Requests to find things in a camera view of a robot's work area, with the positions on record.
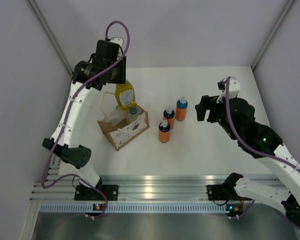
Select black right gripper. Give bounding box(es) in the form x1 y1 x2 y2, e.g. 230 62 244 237
195 93 239 141

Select orange bottle light blue top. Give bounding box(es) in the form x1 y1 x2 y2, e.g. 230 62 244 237
175 96 188 122

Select orange bottle dark blue top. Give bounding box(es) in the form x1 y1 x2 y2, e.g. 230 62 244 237
163 107 175 130

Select yellow dish soap bottle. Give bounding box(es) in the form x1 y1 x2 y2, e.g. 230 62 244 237
114 80 137 111

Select orange bottle navy pump top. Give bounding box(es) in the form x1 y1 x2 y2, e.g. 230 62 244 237
158 119 171 143

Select clear bottle grey cap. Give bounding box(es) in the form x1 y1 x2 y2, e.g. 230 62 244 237
126 105 143 124

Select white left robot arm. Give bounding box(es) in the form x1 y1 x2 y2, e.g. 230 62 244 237
42 37 126 200

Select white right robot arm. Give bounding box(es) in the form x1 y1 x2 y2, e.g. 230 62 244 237
195 95 300 228

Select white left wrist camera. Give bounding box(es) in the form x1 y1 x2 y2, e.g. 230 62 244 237
110 37 124 55

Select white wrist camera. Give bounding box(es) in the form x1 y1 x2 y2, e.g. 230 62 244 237
110 37 124 55
216 77 241 104

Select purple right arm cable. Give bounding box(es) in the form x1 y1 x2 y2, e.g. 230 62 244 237
224 75 300 230

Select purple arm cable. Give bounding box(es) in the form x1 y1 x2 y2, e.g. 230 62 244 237
41 21 131 221
224 75 300 230

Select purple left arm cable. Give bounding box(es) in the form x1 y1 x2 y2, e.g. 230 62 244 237
41 21 131 221

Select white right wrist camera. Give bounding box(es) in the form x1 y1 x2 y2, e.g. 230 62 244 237
216 77 241 104

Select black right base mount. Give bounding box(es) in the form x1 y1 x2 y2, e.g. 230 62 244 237
206 184 252 202

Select aluminium frame rail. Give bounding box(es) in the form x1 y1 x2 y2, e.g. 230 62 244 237
29 174 300 202

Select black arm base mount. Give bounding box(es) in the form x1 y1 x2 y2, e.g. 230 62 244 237
74 184 119 201

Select white slotted cable duct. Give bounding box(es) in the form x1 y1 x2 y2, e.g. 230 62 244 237
39 202 231 214

